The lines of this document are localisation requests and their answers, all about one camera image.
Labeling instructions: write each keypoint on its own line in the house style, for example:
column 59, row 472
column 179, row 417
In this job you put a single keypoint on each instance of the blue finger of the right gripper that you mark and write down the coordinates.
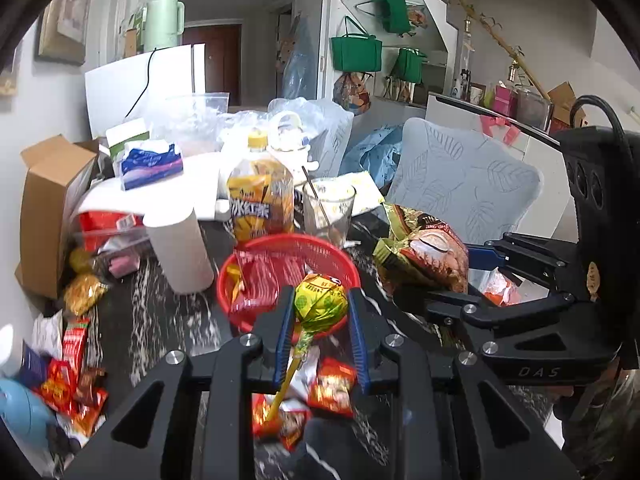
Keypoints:
column 485, row 257

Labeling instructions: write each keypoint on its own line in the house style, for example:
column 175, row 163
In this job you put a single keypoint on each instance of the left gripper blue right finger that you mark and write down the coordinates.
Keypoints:
column 367, row 331

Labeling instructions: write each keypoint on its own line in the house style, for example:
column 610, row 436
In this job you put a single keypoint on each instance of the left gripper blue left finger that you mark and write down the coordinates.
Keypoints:
column 275, row 330

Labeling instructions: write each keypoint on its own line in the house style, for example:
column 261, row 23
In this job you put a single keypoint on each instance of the yellow green lollipop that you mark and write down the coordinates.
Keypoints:
column 320, row 302

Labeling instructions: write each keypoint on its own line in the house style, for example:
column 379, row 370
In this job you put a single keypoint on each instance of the red orange candy packet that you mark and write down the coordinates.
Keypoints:
column 331, row 388

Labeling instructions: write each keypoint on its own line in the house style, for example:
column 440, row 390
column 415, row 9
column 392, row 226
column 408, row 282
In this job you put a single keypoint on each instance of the gold red snack bag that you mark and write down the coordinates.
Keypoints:
column 420, row 248

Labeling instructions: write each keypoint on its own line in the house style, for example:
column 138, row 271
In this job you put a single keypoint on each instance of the grey leaf pattern chair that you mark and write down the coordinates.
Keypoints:
column 464, row 178

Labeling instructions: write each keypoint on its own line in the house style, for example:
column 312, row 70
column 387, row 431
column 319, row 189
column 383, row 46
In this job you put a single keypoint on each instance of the large red snack packet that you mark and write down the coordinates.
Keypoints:
column 259, row 276

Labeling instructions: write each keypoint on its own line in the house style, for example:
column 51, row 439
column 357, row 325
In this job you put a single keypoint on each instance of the red plastic basket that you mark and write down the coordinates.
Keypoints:
column 319, row 255

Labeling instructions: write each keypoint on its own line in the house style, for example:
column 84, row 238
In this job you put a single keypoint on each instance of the clear drinking glass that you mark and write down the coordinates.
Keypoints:
column 328, row 205

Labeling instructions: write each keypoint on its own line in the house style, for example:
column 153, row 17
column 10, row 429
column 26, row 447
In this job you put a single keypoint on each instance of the white paper towel roll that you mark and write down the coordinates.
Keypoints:
column 179, row 247

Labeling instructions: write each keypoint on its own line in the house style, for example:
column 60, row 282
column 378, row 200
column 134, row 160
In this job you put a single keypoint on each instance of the iced tea bottle yellow cap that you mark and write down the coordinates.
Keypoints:
column 261, row 193

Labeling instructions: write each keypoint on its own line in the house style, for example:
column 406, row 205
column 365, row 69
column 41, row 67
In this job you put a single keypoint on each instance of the white foam board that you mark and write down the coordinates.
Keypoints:
column 197, row 186

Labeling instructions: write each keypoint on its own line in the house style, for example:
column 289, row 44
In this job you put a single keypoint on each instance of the red candy packets pile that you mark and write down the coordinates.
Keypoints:
column 72, row 388

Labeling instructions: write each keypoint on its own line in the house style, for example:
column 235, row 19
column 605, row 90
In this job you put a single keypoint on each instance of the yellow snack bag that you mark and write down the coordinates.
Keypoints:
column 83, row 293

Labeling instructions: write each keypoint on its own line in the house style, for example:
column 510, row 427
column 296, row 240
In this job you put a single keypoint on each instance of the white cartoon water bottle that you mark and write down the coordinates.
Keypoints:
column 289, row 139

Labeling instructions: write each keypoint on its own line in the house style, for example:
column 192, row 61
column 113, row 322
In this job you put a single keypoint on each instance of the green tote bag lower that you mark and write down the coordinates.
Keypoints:
column 408, row 65

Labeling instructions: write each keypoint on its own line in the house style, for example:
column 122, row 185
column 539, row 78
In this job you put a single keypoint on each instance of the green tote bag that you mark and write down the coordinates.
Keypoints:
column 392, row 14
column 408, row 65
column 356, row 51

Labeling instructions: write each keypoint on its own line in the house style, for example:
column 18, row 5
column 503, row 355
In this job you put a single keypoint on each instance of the red packaged box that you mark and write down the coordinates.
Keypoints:
column 97, row 227

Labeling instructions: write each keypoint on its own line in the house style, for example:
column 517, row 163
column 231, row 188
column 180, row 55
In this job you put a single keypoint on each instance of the blue tissue pack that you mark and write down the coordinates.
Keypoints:
column 144, row 167

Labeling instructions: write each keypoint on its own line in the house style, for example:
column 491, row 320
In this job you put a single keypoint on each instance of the light blue round gadget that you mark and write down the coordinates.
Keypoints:
column 25, row 414

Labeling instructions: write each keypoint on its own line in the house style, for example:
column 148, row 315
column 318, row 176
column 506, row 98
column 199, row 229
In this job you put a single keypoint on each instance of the green tote bag upper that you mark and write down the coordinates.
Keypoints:
column 392, row 14

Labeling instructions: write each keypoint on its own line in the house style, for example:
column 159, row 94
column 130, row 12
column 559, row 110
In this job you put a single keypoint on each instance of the brown cardboard box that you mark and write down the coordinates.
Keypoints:
column 58, row 173

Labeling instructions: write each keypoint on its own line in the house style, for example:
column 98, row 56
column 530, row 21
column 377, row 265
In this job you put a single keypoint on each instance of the white refrigerator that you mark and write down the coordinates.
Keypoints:
column 128, row 88

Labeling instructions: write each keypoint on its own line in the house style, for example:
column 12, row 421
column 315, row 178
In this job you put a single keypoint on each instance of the mint green kettle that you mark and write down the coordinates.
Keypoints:
column 163, row 24

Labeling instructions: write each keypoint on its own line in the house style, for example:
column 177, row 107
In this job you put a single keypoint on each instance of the gold framed picture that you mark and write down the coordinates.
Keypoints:
column 62, row 32

